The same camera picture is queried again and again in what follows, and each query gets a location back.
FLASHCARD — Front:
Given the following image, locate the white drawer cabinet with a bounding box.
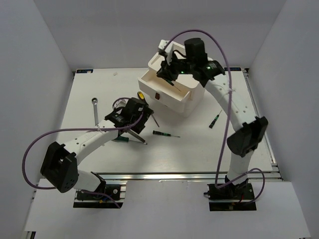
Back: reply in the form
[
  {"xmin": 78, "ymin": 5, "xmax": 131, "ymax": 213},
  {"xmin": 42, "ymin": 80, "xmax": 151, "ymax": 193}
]
[{"xmin": 148, "ymin": 53, "xmax": 205, "ymax": 117}]

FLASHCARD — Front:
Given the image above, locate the grey metal file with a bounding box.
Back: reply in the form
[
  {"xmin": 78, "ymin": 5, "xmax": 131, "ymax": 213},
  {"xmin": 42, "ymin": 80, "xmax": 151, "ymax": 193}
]
[{"xmin": 127, "ymin": 130, "xmax": 146, "ymax": 143}]

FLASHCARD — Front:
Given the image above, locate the aluminium rail front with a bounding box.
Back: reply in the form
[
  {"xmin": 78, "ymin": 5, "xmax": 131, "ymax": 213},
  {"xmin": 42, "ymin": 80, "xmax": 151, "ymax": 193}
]
[{"xmin": 100, "ymin": 172, "xmax": 282, "ymax": 180}]

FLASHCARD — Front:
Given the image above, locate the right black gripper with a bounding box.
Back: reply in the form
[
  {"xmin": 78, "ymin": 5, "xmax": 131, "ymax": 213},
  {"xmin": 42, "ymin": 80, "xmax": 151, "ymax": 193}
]
[{"xmin": 157, "ymin": 51, "xmax": 195, "ymax": 82}]

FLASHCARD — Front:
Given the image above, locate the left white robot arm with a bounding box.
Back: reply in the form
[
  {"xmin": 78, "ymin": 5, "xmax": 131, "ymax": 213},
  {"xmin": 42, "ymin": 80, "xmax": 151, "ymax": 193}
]
[{"xmin": 40, "ymin": 98, "xmax": 154, "ymax": 199}]

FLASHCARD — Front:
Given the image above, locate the precision screwdriver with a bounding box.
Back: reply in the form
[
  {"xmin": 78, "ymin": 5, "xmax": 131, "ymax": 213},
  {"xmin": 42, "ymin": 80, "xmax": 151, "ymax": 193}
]
[
  {"xmin": 164, "ymin": 78, "xmax": 181, "ymax": 92},
  {"xmin": 209, "ymin": 110, "xmax": 223, "ymax": 128},
  {"xmin": 152, "ymin": 130, "xmax": 180, "ymax": 138}
]

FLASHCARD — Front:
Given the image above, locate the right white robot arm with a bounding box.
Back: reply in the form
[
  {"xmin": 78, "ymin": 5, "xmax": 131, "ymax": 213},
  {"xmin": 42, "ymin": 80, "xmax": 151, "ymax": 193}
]
[{"xmin": 157, "ymin": 38, "xmax": 268, "ymax": 199}]

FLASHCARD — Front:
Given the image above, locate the blue label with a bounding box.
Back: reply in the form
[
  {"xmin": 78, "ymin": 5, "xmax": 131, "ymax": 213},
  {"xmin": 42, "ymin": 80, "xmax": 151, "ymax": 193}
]
[
  {"xmin": 76, "ymin": 69, "xmax": 93, "ymax": 74},
  {"xmin": 224, "ymin": 67, "xmax": 242, "ymax": 71}
]

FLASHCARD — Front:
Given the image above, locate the purple cable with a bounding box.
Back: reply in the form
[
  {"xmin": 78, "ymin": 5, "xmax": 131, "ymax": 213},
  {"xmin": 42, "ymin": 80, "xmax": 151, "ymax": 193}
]
[
  {"xmin": 22, "ymin": 97, "xmax": 145, "ymax": 190},
  {"xmin": 161, "ymin": 29, "xmax": 266, "ymax": 205}
]

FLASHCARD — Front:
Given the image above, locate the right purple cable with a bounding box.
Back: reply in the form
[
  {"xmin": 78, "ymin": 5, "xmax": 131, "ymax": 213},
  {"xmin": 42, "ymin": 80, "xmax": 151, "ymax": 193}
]
[{"xmin": 161, "ymin": 29, "xmax": 266, "ymax": 205}]

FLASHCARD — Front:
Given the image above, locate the silver ratchet wrench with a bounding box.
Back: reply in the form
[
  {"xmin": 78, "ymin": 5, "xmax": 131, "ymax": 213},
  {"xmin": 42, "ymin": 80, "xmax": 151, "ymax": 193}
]
[{"xmin": 91, "ymin": 98, "xmax": 99, "ymax": 125}]

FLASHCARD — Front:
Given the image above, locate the blue label left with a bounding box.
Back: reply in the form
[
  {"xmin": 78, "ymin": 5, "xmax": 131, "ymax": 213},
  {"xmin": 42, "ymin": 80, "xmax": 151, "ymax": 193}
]
[{"xmin": 76, "ymin": 69, "xmax": 93, "ymax": 74}]

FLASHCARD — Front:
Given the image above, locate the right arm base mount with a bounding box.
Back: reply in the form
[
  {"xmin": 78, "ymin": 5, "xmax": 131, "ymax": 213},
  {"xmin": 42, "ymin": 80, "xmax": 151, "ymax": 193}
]
[{"xmin": 203, "ymin": 183, "xmax": 257, "ymax": 212}]

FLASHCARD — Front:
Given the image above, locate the yellow handle screwdriver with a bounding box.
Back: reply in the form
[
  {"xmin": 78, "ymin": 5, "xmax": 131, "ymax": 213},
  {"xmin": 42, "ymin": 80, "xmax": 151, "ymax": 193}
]
[{"xmin": 137, "ymin": 91, "xmax": 159, "ymax": 127}]

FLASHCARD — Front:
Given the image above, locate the white drawer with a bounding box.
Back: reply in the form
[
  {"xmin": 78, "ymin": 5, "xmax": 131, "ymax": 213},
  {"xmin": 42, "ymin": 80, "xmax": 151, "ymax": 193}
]
[{"xmin": 138, "ymin": 70, "xmax": 193, "ymax": 108}]

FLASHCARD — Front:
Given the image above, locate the blue label right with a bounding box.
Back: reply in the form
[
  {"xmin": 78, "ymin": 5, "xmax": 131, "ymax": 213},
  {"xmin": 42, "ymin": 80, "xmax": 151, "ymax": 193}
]
[{"xmin": 224, "ymin": 67, "xmax": 242, "ymax": 71}]

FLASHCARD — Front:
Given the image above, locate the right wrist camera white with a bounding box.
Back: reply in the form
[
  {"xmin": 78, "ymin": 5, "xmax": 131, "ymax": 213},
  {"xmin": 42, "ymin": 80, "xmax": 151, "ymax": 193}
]
[{"xmin": 158, "ymin": 39, "xmax": 173, "ymax": 59}]

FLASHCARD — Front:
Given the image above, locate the green handle screwdriver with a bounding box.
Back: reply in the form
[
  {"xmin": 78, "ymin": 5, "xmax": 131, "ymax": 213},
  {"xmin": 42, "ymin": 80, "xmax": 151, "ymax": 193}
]
[{"xmin": 113, "ymin": 135, "xmax": 148, "ymax": 145}]

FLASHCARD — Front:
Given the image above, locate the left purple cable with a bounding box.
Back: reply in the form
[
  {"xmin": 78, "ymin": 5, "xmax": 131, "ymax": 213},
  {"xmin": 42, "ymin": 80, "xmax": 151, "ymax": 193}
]
[{"xmin": 22, "ymin": 97, "xmax": 145, "ymax": 190}]

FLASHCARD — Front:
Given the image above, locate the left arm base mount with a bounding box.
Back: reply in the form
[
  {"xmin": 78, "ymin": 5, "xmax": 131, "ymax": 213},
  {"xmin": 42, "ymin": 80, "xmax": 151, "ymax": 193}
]
[{"xmin": 73, "ymin": 181, "xmax": 126, "ymax": 209}]

